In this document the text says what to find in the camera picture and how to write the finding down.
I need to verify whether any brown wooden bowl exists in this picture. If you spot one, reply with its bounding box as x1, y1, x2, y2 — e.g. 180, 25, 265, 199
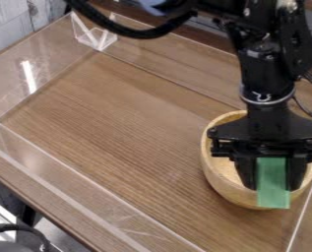
200, 110, 312, 210

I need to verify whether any black metal bracket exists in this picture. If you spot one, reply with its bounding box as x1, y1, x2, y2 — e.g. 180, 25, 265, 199
15, 226, 63, 252

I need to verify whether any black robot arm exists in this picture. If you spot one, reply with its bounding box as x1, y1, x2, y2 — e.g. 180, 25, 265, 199
197, 0, 312, 191

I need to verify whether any black cable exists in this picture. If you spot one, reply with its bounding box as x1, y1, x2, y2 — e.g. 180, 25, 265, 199
0, 223, 51, 252

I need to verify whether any green rectangular block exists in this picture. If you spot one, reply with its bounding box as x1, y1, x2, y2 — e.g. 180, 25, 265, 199
257, 157, 291, 209

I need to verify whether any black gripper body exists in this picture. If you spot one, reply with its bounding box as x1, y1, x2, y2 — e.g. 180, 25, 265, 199
206, 102, 312, 161

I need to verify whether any clear acrylic tray wall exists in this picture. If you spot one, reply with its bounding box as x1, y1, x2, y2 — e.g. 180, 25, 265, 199
0, 18, 312, 252

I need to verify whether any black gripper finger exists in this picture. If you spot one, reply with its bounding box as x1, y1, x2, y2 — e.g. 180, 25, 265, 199
287, 157, 308, 191
234, 157, 257, 190

